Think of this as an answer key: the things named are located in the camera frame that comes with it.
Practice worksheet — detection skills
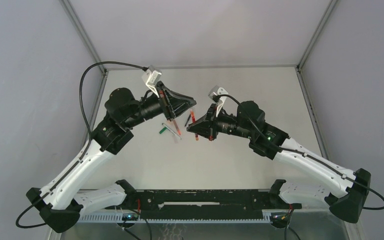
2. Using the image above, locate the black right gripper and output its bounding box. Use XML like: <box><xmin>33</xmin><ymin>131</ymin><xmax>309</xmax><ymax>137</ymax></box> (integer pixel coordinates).
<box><xmin>189</xmin><ymin>101</ymin><xmax>254</xmax><ymax>140</ymax></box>

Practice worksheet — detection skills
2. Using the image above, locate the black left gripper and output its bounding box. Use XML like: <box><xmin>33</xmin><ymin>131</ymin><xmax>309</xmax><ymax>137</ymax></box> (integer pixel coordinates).
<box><xmin>124</xmin><ymin>81</ymin><xmax>197</xmax><ymax>130</ymax></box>

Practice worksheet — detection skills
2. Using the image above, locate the red pen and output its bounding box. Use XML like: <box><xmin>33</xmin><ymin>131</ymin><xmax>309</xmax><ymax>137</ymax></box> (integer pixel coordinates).
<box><xmin>189</xmin><ymin>109</ymin><xmax>200</xmax><ymax>143</ymax></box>

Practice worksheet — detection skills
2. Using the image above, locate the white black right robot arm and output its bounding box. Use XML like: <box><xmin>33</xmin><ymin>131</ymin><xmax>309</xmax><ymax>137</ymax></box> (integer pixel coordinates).
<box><xmin>197</xmin><ymin>101</ymin><xmax>372</xmax><ymax>224</ymax></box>

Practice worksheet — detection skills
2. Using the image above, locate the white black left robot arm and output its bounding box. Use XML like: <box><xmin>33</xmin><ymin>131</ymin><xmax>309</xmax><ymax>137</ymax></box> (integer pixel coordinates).
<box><xmin>26</xmin><ymin>82</ymin><xmax>196</xmax><ymax>233</ymax></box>

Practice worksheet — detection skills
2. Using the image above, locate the orange pen with cap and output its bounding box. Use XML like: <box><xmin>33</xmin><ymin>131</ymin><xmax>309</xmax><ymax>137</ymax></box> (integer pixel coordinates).
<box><xmin>172</xmin><ymin>119</ymin><xmax>182</xmax><ymax>136</ymax></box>

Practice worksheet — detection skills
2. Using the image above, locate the white green-tipped pen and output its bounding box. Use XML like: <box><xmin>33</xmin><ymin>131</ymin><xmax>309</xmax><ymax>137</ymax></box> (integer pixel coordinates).
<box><xmin>161</xmin><ymin>123</ymin><xmax>182</xmax><ymax>140</ymax></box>

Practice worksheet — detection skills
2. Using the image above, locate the green pen cap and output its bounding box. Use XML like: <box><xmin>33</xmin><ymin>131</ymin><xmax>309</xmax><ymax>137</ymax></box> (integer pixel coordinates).
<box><xmin>159</xmin><ymin>127</ymin><xmax>167</xmax><ymax>135</ymax></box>

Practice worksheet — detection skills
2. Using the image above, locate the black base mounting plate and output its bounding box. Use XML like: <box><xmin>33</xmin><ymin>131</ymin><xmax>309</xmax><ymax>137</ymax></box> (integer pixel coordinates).
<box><xmin>111</xmin><ymin>189</ymin><xmax>302</xmax><ymax>218</ymax></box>

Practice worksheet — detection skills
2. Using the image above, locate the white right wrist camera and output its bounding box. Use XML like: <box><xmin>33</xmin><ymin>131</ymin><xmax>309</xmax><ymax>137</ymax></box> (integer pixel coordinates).
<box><xmin>208</xmin><ymin>85</ymin><xmax>229</xmax><ymax>117</ymax></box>

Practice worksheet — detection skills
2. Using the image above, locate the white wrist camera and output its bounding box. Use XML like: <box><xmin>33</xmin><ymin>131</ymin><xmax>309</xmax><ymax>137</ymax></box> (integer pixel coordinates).
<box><xmin>208</xmin><ymin>85</ymin><xmax>229</xmax><ymax>117</ymax></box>
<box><xmin>141</xmin><ymin>65</ymin><xmax>162</xmax><ymax>95</ymax></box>

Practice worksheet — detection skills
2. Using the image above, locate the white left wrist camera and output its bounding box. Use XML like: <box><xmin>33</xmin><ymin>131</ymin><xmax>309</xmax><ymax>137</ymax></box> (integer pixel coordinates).
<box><xmin>141</xmin><ymin>65</ymin><xmax>162</xmax><ymax>95</ymax></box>

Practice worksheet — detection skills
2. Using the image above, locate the aluminium frame rail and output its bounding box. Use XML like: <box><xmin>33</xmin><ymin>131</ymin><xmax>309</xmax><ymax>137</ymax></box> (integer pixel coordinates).
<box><xmin>295</xmin><ymin>66</ymin><xmax>329</xmax><ymax>159</ymax></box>

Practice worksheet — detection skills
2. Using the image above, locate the white slotted cable duct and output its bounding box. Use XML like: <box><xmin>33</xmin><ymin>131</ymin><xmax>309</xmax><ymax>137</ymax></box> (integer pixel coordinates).
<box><xmin>77</xmin><ymin>211</ymin><xmax>273</xmax><ymax>224</ymax></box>

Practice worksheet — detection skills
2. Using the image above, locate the black right camera cable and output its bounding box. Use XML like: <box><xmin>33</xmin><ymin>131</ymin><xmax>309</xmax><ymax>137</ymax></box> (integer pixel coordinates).
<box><xmin>213</xmin><ymin>94</ymin><xmax>384</xmax><ymax>211</ymax></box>

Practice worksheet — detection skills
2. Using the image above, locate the black camera cable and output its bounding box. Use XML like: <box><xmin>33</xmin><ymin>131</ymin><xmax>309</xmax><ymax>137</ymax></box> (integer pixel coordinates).
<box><xmin>213</xmin><ymin>94</ymin><xmax>384</xmax><ymax>211</ymax></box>
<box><xmin>15</xmin><ymin>61</ymin><xmax>148</xmax><ymax>229</ymax></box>

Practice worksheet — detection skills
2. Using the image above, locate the black left camera cable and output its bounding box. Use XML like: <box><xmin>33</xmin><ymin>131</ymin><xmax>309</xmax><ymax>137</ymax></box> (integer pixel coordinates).
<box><xmin>15</xmin><ymin>61</ymin><xmax>148</xmax><ymax>229</ymax></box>

